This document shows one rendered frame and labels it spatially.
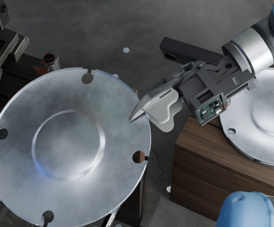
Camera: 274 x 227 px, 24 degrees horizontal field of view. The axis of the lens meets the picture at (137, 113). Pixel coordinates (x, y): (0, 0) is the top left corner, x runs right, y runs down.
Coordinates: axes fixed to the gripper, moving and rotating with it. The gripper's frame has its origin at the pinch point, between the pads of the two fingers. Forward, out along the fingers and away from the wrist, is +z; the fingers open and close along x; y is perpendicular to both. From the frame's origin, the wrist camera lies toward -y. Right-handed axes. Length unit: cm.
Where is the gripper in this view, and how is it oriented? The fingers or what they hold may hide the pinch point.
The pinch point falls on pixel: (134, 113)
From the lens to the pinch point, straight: 111.9
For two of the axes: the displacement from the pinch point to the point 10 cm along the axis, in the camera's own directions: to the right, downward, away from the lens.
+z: -8.4, 5.4, -0.2
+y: 4.9, 7.4, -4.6
